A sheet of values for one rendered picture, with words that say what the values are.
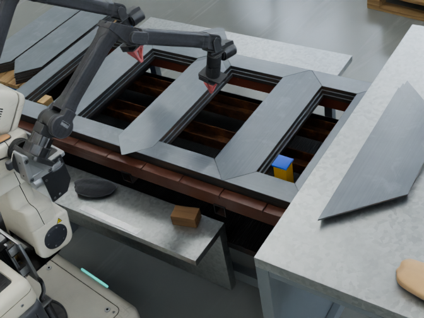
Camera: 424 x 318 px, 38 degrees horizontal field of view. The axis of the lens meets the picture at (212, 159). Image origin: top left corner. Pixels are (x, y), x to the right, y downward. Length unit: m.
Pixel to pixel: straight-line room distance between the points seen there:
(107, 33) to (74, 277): 1.24
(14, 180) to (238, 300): 1.24
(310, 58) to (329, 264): 1.48
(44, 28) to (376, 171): 2.18
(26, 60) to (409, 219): 2.14
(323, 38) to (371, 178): 2.77
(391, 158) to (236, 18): 3.15
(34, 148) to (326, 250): 0.95
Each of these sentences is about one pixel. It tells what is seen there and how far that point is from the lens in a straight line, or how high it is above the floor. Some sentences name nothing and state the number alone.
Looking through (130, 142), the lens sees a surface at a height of 0.86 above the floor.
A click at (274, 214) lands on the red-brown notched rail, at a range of 2.12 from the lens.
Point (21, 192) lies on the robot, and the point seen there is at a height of 0.97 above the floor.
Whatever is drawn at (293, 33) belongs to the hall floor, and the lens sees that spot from 4.65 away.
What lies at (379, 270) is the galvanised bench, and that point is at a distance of 1.68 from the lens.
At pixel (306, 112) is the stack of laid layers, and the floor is 0.84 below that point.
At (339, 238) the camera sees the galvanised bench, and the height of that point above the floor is 1.05.
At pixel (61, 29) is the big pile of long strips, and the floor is 0.85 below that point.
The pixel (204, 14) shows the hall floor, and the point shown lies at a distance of 5.06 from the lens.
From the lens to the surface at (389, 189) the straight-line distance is 1.85.
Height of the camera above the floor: 2.39
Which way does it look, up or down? 41 degrees down
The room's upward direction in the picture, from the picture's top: 11 degrees counter-clockwise
